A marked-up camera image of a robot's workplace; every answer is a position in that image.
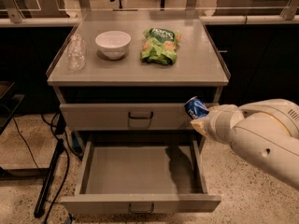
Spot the white ceramic bowl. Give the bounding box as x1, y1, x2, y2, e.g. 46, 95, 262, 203
95, 31, 131, 60

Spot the blue pepsi can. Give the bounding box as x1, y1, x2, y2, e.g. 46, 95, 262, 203
184, 96, 209, 119

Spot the green chip bag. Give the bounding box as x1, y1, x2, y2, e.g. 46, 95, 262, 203
140, 28, 181, 65

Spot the white horizontal rail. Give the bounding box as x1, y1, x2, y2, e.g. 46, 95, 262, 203
0, 15, 299, 27

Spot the grey drawer cabinet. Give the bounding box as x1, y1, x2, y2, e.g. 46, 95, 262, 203
45, 8, 232, 147

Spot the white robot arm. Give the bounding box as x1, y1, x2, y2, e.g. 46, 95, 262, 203
191, 99, 299, 189

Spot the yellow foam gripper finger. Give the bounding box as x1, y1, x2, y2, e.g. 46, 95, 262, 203
191, 118, 207, 137
208, 105, 229, 112

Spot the dark side table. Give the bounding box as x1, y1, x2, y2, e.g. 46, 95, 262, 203
0, 81, 24, 134

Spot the black floor cable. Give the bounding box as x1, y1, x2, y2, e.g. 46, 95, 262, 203
0, 103, 74, 224

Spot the open grey middle drawer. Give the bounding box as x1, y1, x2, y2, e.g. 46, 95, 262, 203
62, 142, 221, 215

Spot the clear plastic bottle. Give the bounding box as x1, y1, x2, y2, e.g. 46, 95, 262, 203
66, 35, 86, 71

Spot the black table leg bar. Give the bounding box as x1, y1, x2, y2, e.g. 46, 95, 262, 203
34, 139, 64, 218

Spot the closed grey upper drawer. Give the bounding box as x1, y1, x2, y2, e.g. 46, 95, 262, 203
60, 103, 192, 131

